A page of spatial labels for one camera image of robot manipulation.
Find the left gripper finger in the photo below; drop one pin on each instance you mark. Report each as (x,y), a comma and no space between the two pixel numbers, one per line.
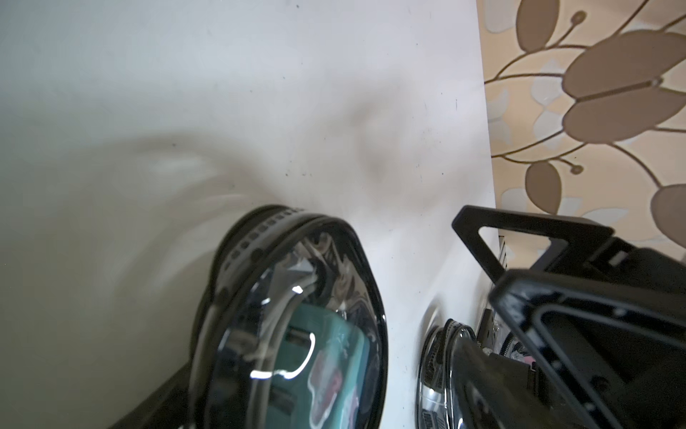
(166,407)

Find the black pouch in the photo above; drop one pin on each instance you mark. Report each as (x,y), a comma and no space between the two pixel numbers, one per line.
(273,260)
(437,404)

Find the green charger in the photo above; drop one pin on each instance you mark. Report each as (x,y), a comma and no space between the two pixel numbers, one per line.
(319,372)

